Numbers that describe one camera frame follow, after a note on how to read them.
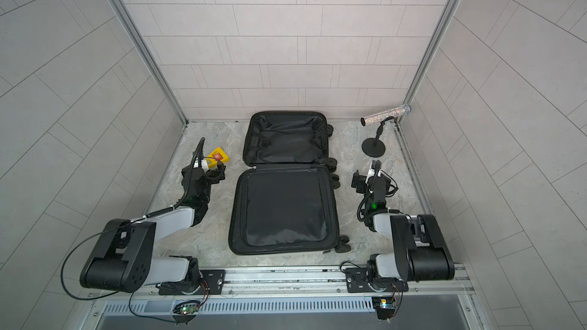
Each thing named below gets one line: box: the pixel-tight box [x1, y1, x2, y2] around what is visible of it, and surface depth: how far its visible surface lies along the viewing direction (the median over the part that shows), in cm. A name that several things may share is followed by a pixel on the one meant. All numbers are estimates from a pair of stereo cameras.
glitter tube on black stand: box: [360, 103, 412, 159], surface depth 93 cm
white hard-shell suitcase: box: [228, 110, 352, 256], surface depth 84 cm
